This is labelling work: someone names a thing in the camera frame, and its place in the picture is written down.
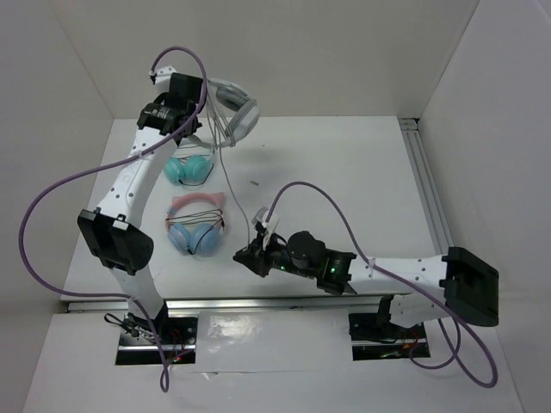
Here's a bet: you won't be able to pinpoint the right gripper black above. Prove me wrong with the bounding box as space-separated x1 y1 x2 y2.
233 227 317 278

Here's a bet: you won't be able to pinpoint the grey white headphones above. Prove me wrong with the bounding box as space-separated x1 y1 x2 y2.
188 77 260 150

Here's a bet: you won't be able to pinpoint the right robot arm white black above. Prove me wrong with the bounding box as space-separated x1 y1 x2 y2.
233 231 499 337

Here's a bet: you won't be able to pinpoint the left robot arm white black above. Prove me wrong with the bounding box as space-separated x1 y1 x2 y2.
77 73 206 343

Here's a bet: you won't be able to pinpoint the pink blue cat-ear headphones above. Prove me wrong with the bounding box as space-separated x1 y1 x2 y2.
164 192 226 256

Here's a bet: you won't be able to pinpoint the teal white cat-ear headphones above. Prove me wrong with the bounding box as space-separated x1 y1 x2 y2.
164 143 214 187

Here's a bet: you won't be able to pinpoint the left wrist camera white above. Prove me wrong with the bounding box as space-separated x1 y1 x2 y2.
148 65 177 85

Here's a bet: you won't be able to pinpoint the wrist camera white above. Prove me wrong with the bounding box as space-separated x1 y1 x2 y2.
252 206 280 243
148 65 177 85

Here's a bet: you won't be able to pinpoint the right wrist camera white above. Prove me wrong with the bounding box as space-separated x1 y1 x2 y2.
252 206 280 243

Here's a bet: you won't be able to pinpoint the aluminium rail front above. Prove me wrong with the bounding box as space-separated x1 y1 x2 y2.
66 292 449 313

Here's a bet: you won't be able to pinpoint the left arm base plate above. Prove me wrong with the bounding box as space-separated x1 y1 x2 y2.
115 311 201 367

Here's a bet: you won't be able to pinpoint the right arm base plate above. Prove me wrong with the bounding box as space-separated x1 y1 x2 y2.
349 313 430 361

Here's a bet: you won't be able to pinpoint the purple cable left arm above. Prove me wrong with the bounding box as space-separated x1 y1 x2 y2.
19 45 207 395

